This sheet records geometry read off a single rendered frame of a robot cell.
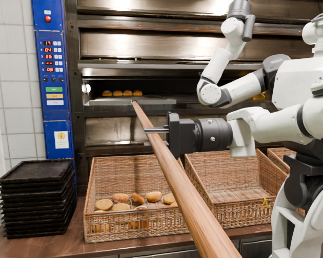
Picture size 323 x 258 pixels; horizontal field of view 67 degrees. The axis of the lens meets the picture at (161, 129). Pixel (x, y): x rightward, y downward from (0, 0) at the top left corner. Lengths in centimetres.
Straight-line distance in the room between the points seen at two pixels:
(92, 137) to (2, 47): 70
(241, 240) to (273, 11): 141
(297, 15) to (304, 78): 120
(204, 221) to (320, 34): 74
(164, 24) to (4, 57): 93
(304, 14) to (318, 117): 157
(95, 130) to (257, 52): 118
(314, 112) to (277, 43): 144
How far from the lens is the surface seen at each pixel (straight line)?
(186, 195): 29
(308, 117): 50
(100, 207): 148
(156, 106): 157
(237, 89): 98
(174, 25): 162
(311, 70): 80
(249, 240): 143
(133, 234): 127
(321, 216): 92
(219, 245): 22
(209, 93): 94
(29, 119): 163
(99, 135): 157
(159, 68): 141
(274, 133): 56
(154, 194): 154
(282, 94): 88
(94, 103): 155
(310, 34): 90
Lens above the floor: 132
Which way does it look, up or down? 11 degrees down
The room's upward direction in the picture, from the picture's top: straight up
